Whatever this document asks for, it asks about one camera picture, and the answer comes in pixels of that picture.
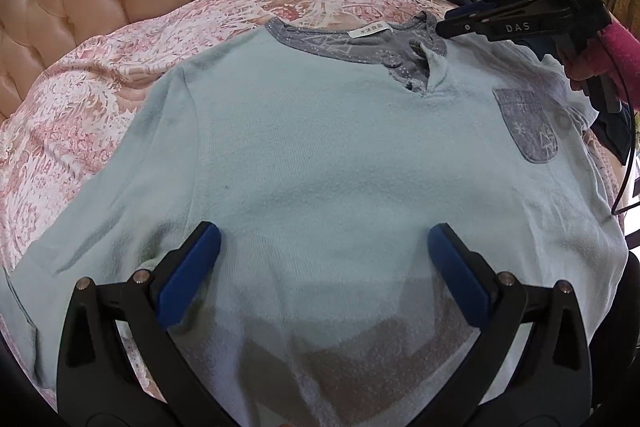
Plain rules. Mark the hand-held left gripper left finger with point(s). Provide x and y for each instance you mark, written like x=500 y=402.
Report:
x=192 y=264

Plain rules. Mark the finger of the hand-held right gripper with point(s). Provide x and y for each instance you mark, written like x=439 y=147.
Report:
x=490 y=29
x=480 y=8

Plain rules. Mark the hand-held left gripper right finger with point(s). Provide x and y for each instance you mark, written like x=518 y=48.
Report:
x=457 y=267

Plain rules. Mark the light blue long-sleeve shirt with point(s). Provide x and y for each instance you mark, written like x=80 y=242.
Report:
x=320 y=167

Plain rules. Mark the person's right hand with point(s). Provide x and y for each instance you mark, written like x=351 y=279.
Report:
x=582 y=64

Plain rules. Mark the pink patterned bedspread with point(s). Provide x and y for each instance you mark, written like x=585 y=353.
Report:
x=95 y=72

